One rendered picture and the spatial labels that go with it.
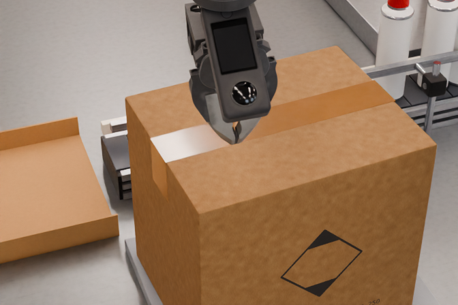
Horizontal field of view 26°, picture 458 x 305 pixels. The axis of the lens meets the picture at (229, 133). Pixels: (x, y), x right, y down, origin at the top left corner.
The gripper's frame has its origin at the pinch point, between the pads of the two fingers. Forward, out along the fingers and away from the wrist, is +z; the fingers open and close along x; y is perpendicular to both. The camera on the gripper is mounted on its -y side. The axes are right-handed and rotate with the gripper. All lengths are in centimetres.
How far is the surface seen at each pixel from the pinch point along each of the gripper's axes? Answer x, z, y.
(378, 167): -15.8, 6.2, -2.3
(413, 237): -21.1, 19.8, -2.8
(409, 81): -38, 37, 42
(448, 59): -42, 29, 38
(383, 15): -31, 21, 41
